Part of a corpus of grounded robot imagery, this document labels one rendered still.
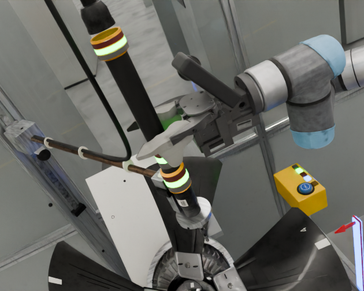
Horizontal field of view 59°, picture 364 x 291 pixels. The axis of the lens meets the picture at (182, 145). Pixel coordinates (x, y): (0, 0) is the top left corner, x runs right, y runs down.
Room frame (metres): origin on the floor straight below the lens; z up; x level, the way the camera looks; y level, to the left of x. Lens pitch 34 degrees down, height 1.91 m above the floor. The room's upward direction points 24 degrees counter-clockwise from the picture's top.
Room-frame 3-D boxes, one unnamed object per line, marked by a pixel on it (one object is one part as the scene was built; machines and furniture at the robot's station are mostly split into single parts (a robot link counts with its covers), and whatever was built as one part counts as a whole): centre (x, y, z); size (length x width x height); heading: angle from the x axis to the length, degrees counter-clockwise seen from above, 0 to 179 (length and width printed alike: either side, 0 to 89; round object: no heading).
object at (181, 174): (0.44, 0.03, 1.57); 0.04 x 0.04 x 0.01
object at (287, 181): (0.76, -0.31, 1.02); 0.16 x 0.10 x 0.11; 3
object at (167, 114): (0.49, 0.03, 1.64); 0.09 x 0.03 x 0.06; 72
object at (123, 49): (0.44, 0.03, 1.80); 0.04 x 0.04 x 0.01
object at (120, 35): (0.44, 0.03, 1.81); 0.04 x 0.04 x 0.01
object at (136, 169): (0.68, 0.22, 1.54); 0.54 x 0.01 x 0.01; 38
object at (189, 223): (0.45, 0.04, 1.50); 0.09 x 0.07 x 0.10; 38
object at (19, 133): (0.93, 0.42, 1.54); 0.10 x 0.07 x 0.08; 38
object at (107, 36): (0.44, 0.03, 1.80); 0.04 x 0.04 x 0.03
